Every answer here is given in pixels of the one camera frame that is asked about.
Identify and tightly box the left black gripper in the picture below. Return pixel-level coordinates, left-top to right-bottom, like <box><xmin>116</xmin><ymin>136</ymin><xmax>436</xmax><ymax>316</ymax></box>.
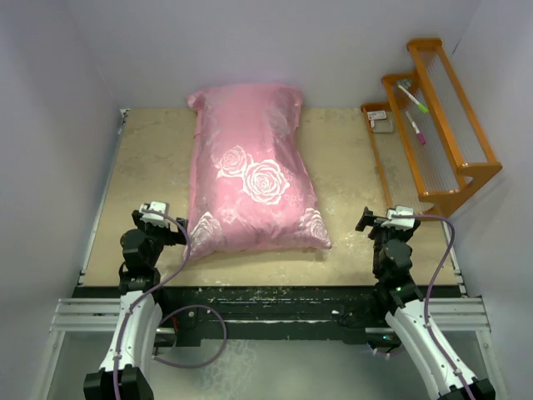
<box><xmin>132</xmin><ymin>212</ymin><xmax>186</xmax><ymax>268</ymax></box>

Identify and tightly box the pink rose-patterned pillowcase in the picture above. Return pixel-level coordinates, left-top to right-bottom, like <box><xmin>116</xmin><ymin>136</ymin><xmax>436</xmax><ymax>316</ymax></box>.
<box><xmin>187</xmin><ymin>83</ymin><xmax>331</xmax><ymax>260</ymax></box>

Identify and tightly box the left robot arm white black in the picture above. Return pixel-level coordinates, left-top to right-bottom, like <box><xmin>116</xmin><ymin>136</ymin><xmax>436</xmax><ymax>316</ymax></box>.
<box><xmin>83</xmin><ymin>202</ymin><xmax>187</xmax><ymax>399</ymax></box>

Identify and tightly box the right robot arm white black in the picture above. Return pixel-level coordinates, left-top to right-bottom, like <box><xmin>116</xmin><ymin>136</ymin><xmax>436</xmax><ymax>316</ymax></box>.
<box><xmin>356</xmin><ymin>206</ymin><xmax>496</xmax><ymax>399</ymax></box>

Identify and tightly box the grey flat tray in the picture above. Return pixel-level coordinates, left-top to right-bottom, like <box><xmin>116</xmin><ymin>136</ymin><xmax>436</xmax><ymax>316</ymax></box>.
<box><xmin>371</xmin><ymin>120</ymin><xmax>395</xmax><ymax>133</ymax></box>

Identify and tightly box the orange wooden stepped rack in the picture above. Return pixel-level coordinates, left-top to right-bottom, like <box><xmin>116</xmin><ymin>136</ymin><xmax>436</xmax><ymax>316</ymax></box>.
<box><xmin>361</xmin><ymin>38</ymin><xmax>502</xmax><ymax>217</ymax></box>

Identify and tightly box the magenta-capped white marker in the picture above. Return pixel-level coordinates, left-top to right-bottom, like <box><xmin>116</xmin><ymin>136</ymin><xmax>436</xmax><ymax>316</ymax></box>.
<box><xmin>405</xmin><ymin>111</ymin><xmax>426</xmax><ymax>146</ymax></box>

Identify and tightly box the white red label card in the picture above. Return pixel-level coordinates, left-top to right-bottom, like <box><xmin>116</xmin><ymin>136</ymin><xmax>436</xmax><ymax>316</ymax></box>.
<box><xmin>366</xmin><ymin>110</ymin><xmax>387</xmax><ymax>127</ymax></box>

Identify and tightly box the green-capped white marker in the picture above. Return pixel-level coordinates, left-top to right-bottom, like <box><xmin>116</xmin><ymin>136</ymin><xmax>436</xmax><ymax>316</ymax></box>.
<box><xmin>396</xmin><ymin>84</ymin><xmax>429</xmax><ymax>113</ymax></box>

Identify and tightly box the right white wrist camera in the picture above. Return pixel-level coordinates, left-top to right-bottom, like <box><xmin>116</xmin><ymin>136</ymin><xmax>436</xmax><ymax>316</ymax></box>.
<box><xmin>382</xmin><ymin>206</ymin><xmax>416</xmax><ymax>231</ymax></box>

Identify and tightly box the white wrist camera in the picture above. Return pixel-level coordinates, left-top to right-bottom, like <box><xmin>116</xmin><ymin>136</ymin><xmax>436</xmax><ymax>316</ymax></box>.
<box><xmin>139</xmin><ymin>201</ymin><xmax>170</xmax><ymax>224</ymax></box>
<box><xmin>382</xmin><ymin>206</ymin><xmax>416</xmax><ymax>231</ymax></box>

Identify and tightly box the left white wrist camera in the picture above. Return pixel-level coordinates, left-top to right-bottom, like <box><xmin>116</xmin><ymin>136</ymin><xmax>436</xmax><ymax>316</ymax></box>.
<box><xmin>139</xmin><ymin>201</ymin><xmax>170</xmax><ymax>224</ymax></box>

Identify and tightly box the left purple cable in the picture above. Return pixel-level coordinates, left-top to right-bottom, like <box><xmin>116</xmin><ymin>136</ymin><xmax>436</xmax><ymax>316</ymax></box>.
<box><xmin>143</xmin><ymin>210</ymin><xmax>228</xmax><ymax>400</ymax></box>

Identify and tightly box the purple cable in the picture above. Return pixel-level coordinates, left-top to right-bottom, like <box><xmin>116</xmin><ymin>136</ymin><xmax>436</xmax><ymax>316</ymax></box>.
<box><xmin>391</xmin><ymin>214</ymin><xmax>478</xmax><ymax>400</ymax></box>
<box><xmin>143</xmin><ymin>210</ymin><xmax>228</xmax><ymax>400</ymax></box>

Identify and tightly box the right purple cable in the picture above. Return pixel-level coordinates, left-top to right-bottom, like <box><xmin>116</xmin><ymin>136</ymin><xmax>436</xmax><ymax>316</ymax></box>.
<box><xmin>391</xmin><ymin>214</ymin><xmax>478</xmax><ymax>400</ymax></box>

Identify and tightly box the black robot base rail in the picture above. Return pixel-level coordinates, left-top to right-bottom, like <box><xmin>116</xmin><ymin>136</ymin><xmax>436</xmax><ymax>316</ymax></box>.
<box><xmin>159</xmin><ymin>286</ymin><xmax>386</xmax><ymax>347</ymax></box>

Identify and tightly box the aluminium frame rail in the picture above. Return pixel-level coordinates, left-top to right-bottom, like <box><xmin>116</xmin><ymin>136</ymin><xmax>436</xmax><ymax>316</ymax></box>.
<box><xmin>52</xmin><ymin>297</ymin><xmax>491</xmax><ymax>332</ymax></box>

